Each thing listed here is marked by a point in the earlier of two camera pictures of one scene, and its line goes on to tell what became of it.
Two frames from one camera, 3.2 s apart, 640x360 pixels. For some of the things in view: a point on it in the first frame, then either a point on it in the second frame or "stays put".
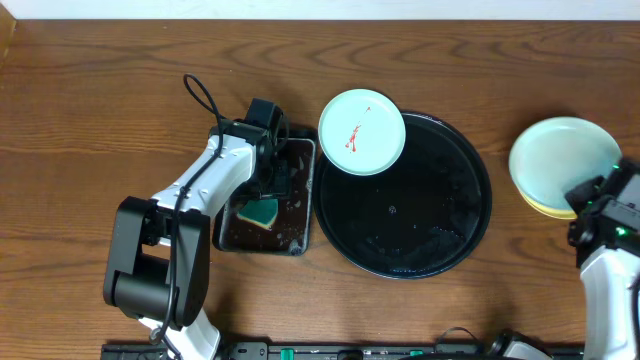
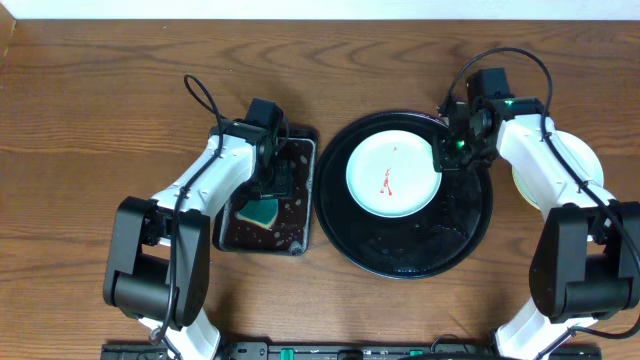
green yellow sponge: x=262 y=212 stays put
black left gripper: x=276 y=182 stays put
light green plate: x=362 y=132 to x=393 y=174
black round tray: x=420 y=217 stays put
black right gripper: x=580 y=193 to x=442 y=160
